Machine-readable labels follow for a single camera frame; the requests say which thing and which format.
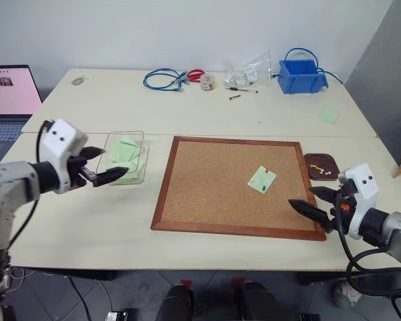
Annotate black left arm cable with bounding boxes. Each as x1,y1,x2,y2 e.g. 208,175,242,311
6,119,54,250

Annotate open laptop computer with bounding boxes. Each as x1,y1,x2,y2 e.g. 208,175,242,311
0,64,44,165

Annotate blue cable with loop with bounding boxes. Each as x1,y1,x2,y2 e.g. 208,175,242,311
270,47,344,84

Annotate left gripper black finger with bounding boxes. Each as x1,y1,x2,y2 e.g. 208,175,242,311
81,146,107,160
91,167,130,188

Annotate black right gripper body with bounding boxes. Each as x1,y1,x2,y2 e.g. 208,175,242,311
327,182,359,235

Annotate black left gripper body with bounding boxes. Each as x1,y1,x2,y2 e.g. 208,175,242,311
66,154,98,190

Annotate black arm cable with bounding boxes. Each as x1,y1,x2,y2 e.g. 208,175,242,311
335,192,401,321
6,119,54,250

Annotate coiled blue ethernet cable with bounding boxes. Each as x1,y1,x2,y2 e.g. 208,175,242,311
143,68,192,93

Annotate wood framed cork board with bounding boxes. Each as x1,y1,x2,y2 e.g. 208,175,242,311
150,135,327,242

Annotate small clear pin jar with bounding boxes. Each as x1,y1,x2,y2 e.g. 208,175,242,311
200,74,217,92

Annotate dark rounded shape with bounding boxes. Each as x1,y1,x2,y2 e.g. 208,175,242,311
156,283,195,321
241,281,279,321

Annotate grey round floor object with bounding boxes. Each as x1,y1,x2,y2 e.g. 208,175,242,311
331,280,362,307

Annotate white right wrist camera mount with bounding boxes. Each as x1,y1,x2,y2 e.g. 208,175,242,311
337,163,380,240

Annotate brown oval tray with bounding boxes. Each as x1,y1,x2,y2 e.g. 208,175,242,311
303,152,341,183

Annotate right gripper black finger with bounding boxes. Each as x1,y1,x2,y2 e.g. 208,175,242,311
287,199,335,232
308,186,339,205

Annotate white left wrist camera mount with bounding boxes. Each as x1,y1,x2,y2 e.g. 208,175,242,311
39,118,89,195

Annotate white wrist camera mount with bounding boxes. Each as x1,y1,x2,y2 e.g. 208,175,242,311
337,163,380,240
39,118,89,195

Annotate clear plastic container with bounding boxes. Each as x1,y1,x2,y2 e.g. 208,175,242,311
96,130,150,186

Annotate plastic bag with white parts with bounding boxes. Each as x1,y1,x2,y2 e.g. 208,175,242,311
222,62,252,89

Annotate blue plastic bin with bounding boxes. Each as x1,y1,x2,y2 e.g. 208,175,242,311
277,59,329,96

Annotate black table base bar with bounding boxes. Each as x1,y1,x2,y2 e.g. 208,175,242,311
11,266,118,282

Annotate clear empty plastic bag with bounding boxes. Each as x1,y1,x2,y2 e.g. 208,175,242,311
243,49,275,83

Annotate red handled scissors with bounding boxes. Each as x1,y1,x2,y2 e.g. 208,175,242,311
186,69,207,83

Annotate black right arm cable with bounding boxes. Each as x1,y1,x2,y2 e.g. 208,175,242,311
335,192,401,321

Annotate black pen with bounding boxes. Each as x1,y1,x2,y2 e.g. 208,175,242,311
225,86,259,95

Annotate green sticky note pad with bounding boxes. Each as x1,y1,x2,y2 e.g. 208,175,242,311
318,107,341,126

